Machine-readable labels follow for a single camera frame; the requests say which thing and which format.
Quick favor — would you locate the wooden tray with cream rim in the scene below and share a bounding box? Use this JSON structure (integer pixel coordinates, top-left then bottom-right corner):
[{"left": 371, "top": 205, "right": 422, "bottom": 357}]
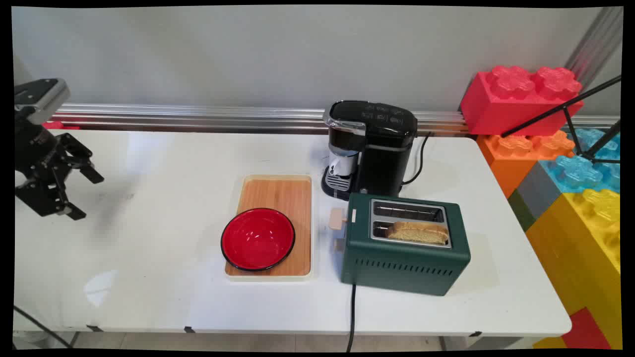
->
[{"left": 224, "top": 175, "right": 315, "bottom": 283}]

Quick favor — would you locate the red bowl with black rim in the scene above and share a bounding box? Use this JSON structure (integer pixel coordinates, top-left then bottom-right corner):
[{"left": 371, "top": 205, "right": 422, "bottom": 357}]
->
[{"left": 220, "top": 208, "right": 297, "bottom": 272}]

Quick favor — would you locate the thin black floor cable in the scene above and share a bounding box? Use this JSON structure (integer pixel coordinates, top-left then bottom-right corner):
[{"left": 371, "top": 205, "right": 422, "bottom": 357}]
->
[{"left": 14, "top": 305, "right": 73, "bottom": 348}]

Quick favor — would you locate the black tripod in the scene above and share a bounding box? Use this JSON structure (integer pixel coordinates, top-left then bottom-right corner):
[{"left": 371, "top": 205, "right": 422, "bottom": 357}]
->
[{"left": 501, "top": 74, "right": 623, "bottom": 165}]

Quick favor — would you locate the green two-slot toaster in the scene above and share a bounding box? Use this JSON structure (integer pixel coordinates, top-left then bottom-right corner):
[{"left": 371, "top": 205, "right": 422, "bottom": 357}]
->
[{"left": 340, "top": 192, "right": 472, "bottom": 297}]

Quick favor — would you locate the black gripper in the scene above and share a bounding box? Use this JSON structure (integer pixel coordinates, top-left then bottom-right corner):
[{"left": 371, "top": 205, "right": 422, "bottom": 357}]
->
[{"left": 14, "top": 120, "right": 105, "bottom": 222}]

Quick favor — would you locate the toasted bread slice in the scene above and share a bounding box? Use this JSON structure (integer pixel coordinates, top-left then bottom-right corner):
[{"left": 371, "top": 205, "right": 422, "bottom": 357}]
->
[{"left": 386, "top": 221, "right": 450, "bottom": 246}]

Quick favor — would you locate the small red toy block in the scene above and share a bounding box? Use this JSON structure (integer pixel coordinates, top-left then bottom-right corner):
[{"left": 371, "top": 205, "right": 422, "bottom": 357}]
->
[{"left": 561, "top": 307, "right": 612, "bottom": 350}]

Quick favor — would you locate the light blue toy block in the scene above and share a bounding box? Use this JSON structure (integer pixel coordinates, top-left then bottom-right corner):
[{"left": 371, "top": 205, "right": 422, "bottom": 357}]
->
[{"left": 540, "top": 127, "right": 622, "bottom": 194}]

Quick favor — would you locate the beige toaster lever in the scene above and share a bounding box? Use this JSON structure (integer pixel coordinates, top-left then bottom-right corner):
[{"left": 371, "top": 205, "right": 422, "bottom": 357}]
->
[{"left": 328, "top": 208, "right": 347, "bottom": 232}]

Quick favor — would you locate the big orange toy block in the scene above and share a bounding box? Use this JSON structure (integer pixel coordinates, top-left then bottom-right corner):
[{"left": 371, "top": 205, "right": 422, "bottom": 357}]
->
[{"left": 476, "top": 130, "right": 576, "bottom": 199}]

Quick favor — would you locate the aluminium rail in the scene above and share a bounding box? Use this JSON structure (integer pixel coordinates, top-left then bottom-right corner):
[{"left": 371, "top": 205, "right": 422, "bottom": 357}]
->
[{"left": 50, "top": 103, "right": 621, "bottom": 135}]

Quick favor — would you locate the black coffee machine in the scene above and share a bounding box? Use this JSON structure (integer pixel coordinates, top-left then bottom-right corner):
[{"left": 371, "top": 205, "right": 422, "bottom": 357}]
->
[{"left": 321, "top": 100, "right": 418, "bottom": 201}]

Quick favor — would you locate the black toaster power cable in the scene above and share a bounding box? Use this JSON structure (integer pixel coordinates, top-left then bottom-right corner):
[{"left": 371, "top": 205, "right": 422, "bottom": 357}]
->
[{"left": 345, "top": 283, "right": 358, "bottom": 353}]

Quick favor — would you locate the big yellow toy block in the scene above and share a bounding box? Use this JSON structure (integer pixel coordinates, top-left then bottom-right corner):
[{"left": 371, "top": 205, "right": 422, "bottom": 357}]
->
[{"left": 525, "top": 188, "right": 624, "bottom": 350}]

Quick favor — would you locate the grey toy block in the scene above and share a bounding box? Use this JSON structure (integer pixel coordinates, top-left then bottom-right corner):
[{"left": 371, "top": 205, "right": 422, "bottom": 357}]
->
[{"left": 516, "top": 161, "right": 564, "bottom": 222}]

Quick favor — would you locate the black coffee machine cable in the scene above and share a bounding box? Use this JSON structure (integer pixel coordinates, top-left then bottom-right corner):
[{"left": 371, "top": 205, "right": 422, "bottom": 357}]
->
[{"left": 401, "top": 132, "right": 431, "bottom": 186}]

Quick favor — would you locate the big red toy block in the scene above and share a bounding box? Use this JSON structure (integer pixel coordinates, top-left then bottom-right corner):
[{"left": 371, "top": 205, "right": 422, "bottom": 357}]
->
[{"left": 460, "top": 65, "right": 585, "bottom": 137}]

